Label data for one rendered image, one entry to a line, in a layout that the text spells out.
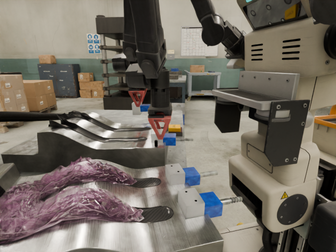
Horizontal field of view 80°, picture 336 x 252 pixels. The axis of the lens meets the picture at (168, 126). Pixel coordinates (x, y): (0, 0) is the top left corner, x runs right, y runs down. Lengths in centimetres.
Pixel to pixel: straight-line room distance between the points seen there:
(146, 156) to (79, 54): 741
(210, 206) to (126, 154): 30
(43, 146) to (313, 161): 76
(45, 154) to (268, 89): 66
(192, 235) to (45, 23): 839
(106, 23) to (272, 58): 427
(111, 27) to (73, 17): 352
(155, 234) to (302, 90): 48
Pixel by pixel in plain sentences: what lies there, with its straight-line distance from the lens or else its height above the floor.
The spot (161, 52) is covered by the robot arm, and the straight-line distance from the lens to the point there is 55.
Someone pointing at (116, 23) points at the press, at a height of 190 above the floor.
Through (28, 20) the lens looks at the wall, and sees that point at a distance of 891.
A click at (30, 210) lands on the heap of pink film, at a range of 42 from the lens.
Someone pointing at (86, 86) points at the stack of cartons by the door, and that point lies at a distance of 747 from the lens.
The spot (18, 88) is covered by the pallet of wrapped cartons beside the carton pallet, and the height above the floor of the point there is 68.
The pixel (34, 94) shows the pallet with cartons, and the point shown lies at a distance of 515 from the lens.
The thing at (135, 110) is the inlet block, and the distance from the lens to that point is 91.
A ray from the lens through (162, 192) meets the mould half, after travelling 46.
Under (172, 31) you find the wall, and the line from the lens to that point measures 709.
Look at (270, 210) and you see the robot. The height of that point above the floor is 73.
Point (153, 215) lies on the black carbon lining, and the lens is 41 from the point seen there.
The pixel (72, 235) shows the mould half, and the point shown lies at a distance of 34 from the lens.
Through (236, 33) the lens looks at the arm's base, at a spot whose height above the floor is 122.
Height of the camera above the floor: 112
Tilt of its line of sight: 17 degrees down
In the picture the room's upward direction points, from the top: straight up
